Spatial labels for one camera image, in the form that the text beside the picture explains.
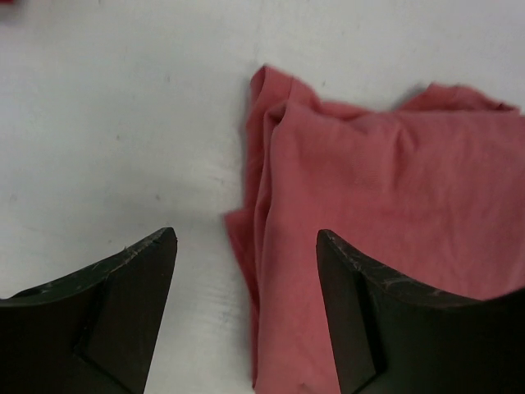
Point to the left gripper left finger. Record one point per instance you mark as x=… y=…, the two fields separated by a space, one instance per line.
x=94 y=330

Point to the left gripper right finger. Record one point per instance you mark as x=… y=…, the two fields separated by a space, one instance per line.
x=392 y=334

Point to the pink red t shirt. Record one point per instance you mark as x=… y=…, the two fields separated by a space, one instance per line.
x=433 y=189

